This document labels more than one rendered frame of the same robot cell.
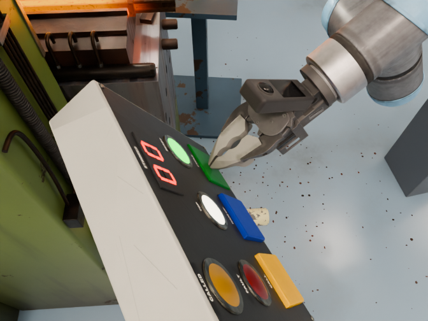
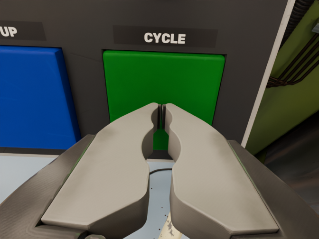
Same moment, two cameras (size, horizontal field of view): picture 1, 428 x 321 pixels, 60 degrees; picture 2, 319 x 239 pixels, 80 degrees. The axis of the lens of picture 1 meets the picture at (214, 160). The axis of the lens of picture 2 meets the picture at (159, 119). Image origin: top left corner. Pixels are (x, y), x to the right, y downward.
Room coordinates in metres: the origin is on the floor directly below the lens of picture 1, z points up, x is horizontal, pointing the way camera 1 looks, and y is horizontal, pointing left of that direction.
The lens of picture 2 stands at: (0.33, -0.06, 1.12)
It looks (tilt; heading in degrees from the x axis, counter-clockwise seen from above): 61 degrees down; 118
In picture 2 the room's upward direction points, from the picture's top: 3 degrees clockwise
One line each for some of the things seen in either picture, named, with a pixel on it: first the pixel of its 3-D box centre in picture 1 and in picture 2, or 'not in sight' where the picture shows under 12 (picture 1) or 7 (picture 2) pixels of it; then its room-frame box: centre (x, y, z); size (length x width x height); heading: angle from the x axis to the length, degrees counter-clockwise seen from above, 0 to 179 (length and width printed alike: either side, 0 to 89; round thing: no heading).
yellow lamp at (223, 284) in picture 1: (223, 285); not in sight; (0.08, -0.01, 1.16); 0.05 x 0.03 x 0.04; 3
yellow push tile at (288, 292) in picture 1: (277, 280); not in sight; (0.12, -0.09, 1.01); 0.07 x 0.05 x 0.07; 28
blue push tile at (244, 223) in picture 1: (239, 220); (21, 100); (0.21, -0.04, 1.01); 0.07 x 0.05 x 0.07; 28
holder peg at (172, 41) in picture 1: (169, 44); not in sight; (0.75, 0.11, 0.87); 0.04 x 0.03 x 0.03; 93
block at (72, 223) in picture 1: (74, 210); not in sight; (0.32, 0.29, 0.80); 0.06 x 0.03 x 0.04; 3
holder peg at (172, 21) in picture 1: (169, 24); not in sight; (0.82, 0.12, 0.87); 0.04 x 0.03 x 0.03; 93
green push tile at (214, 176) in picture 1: (206, 169); (161, 104); (0.30, 0.01, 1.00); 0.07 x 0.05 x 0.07; 28
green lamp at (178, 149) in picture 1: (178, 151); not in sight; (0.28, 0.05, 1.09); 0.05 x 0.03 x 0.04; 3
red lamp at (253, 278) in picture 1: (254, 281); not in sight; (0.10, -0.05, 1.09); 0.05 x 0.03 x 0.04; 3
